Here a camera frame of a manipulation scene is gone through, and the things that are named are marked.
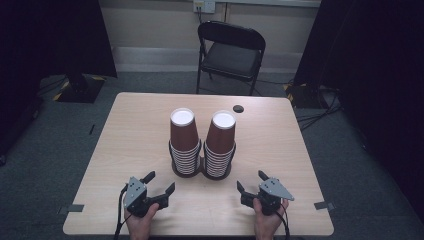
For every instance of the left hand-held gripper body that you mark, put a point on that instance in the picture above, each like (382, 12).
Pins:
(135, 193)

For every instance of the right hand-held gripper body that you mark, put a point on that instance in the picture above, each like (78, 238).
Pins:
(271, 193)

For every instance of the stack of brown cups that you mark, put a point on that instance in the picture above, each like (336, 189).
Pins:
(218, 150)
(184, 143)

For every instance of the person's right hand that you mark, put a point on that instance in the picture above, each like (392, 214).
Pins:
(266, 223)

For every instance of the person's left hand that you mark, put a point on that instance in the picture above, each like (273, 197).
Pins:
(141, 223)

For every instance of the grey floor tape strip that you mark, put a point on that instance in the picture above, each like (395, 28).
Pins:
(70, 209)
(324, 205)

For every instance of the black round table grommet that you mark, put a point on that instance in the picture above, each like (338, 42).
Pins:
(238, 108)

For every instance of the black stand base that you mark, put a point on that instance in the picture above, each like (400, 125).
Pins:
(305, 96)
(80, 88)

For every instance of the black folding chair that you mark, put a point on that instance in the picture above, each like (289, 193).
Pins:
(230, 56)

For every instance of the black curtain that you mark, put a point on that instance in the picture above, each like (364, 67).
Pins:
(376, 66)
(43, 40)

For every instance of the white wall socket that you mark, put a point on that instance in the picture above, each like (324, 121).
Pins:
(204, 5)

